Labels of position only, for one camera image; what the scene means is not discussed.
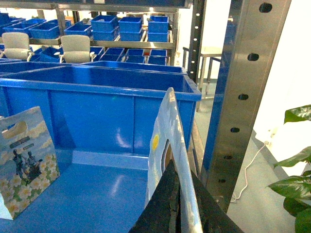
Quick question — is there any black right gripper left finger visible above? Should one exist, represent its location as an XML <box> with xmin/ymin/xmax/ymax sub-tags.
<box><xmin>129</xmin><ymin>160</ymin><xmax>181</xmax><ymax>233</ymax></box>

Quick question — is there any flower gift bag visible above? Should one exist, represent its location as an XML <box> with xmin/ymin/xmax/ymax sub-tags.
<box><xmin>145</xmin><ymin>87</ymin><xmax>203</xmax><ymax>233</ymax></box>
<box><xmin>0</xmin><ymin>106</ymin><xmax>60</xmax><ymax>220</ymax></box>

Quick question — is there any stainless steel rack frame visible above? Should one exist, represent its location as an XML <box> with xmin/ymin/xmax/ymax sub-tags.
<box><xmin>0</xmin><ymin>0</ymin><xmax>291</xmax><ymax>211</ymax></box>

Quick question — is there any grey office chair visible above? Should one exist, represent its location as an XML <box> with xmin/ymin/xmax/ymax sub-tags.
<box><xmin>54</xmin><ymin>34</ymin><xmax>97</xmax><ymax>64</ymax></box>
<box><xmin>0</xmin><ymin>32</ymin><xmax>35</xmax><ymax>62</ymax></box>

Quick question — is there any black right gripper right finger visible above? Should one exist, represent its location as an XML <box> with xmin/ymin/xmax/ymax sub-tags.
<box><xmin>179</xmin><ymin>169</ymin><xmax>243</xmax><ymax>233</ymax></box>

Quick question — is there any blue plastic tray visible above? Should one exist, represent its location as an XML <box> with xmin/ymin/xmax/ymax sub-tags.
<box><xmin>0</xmin><ymin>149</ymin><xmax>148</xmax><ymax>233</ymax></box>

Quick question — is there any large blue plastic crate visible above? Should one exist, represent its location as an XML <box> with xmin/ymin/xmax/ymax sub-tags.
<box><xmin>0</xmin><ymin>66</ymin><xmax>201</xmax><ymax>155</ymax></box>

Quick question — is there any green leafy plant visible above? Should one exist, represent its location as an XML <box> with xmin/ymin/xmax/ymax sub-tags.
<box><xmin>267</xmin><ymin>104</ymin><xmax>311</xmax><ymax>233</ymax></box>

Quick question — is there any white cable on floor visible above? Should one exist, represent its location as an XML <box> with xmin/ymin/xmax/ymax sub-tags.
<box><xmin>230</xmin><ymin>140</ymin><xmax>268</xmax><ymax>203</ymax></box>

